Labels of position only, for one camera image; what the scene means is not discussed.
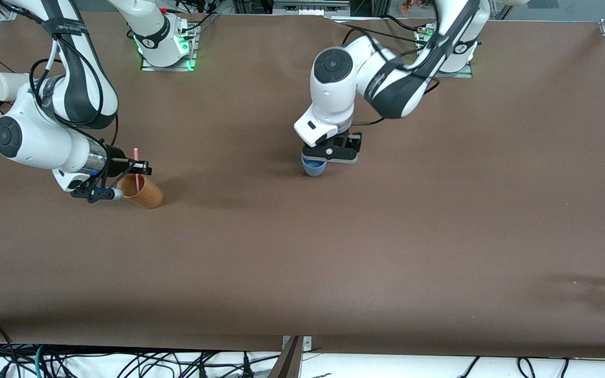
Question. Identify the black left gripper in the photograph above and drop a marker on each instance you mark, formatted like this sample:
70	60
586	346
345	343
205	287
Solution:
353	140

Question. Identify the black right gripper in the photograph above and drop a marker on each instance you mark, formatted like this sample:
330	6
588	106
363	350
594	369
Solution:
117	166

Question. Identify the pink chopstick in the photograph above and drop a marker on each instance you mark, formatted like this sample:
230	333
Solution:
136	155

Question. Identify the blue plastic cup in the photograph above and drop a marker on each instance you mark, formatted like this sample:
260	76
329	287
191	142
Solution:
313	169

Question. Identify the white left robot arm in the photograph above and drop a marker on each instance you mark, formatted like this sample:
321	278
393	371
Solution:
334	94

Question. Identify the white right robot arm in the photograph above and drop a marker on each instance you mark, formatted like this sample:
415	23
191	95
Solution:
34	142

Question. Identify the brown cup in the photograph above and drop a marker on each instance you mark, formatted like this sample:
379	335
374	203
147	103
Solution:
147	195

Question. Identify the white cup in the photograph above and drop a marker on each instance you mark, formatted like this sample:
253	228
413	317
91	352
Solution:
8	86

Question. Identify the orange object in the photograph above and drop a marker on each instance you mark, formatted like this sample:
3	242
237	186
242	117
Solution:
415	5

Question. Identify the grey metal frame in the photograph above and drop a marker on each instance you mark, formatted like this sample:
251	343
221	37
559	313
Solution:
310	7

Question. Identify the metal table bracket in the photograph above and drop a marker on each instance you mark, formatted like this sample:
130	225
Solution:
306	343

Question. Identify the dark metal stand post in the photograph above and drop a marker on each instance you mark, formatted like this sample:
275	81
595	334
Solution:
288	362

